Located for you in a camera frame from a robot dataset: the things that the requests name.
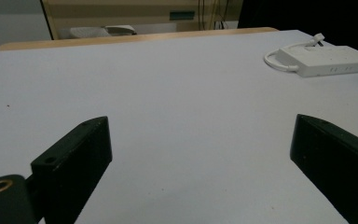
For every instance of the white cloth bundle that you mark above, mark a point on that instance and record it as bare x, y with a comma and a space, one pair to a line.
101, 31

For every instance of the beige cabinet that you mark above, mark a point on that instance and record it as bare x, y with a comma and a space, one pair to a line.
130, 14

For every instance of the white plug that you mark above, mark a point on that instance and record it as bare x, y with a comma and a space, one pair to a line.
316, 39

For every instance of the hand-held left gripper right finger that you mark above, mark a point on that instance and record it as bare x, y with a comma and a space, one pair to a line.
338, 161

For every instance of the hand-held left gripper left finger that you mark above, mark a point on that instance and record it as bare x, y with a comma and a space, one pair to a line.
74, 161

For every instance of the white power strip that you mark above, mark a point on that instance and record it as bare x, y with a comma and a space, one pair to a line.
326, 60

